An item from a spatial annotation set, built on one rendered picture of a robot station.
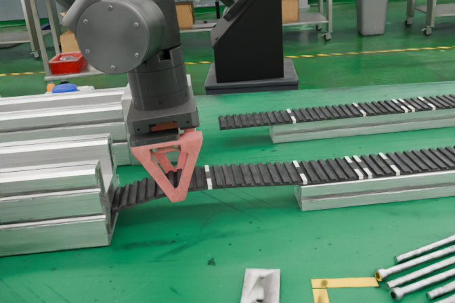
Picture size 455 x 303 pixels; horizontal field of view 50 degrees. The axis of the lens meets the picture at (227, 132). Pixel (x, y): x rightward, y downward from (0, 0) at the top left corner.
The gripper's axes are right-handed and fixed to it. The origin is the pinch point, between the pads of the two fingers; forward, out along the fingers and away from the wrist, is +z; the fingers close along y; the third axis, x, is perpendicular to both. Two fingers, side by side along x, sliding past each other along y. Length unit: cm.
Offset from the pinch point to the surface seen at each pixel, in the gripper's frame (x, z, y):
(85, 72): -66, 43, -302
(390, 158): 24.1, 1.7, -0.7
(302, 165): 14.1, 1.0, -1.4
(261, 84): 18, 4, -50
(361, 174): 19.4, 1.3, 2.5
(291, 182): 11.9, 1.0, 2.4
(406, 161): 25.3, 1.5, 0.8
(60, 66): -82, 36, -302
